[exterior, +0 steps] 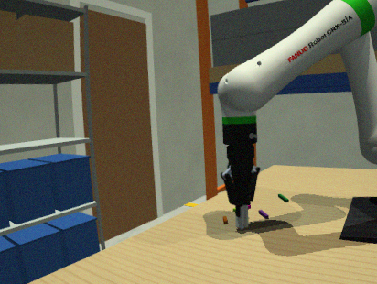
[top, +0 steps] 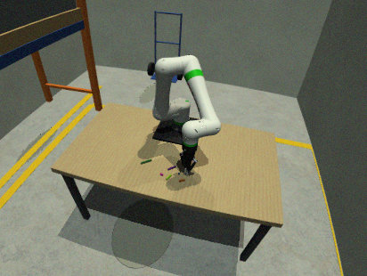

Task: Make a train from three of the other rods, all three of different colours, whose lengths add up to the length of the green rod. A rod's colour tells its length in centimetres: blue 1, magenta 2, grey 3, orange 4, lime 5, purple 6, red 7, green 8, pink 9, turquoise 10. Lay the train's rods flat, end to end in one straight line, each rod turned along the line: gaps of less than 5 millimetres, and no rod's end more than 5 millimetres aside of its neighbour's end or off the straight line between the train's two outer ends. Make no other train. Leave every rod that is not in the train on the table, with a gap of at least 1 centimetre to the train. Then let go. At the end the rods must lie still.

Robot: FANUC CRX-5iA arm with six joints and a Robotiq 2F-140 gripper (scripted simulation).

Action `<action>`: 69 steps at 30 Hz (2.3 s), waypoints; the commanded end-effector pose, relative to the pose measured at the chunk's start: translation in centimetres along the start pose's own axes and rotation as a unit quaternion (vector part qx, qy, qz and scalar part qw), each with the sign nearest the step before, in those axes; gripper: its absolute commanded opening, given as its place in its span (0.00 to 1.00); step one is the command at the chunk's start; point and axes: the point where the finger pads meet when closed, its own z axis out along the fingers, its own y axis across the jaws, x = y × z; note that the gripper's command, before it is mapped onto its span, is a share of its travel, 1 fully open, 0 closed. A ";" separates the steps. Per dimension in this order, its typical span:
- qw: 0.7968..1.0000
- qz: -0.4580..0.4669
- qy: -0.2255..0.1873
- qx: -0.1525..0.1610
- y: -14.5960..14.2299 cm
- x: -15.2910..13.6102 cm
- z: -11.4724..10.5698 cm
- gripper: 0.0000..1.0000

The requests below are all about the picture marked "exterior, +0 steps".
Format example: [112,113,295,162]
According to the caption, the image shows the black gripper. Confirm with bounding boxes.
[221,145,260,229]

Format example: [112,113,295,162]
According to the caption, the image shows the purple rod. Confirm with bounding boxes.
[259,210,269,219]

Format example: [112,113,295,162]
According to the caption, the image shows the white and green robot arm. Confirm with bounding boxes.
[218,0,377,165]

